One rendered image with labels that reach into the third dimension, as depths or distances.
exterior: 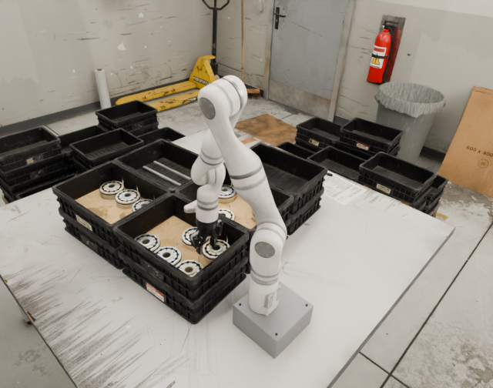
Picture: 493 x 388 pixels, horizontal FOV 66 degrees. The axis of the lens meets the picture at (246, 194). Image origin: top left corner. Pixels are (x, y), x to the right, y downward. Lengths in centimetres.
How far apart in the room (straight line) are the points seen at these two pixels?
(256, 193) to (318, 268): 68
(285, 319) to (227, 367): 23
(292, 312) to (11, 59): 383
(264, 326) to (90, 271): 73
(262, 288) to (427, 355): 138
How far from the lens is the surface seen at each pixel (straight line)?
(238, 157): 95
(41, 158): 294
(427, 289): 273
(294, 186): 182
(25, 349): 241
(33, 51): 457
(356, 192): 210
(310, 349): 136
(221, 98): 90
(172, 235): 152
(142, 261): 139
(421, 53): 409
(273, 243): 106
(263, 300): 124
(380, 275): 165
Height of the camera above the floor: 181
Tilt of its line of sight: 34 degrees down
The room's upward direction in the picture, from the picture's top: 3 degrees clockwise
